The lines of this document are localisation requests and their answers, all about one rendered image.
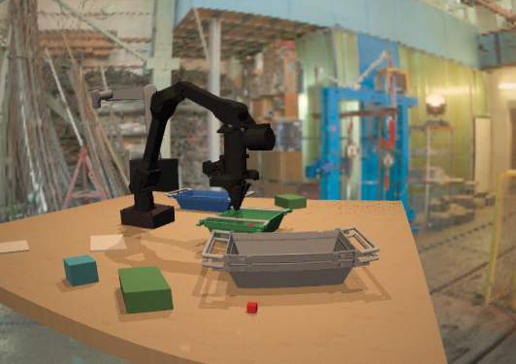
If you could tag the green rectangular block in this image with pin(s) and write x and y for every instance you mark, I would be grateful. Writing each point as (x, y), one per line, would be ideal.
(290, 201)
(144, 289)

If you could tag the teal rectangular block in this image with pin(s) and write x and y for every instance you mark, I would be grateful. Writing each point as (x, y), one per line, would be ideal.
(81, 270)

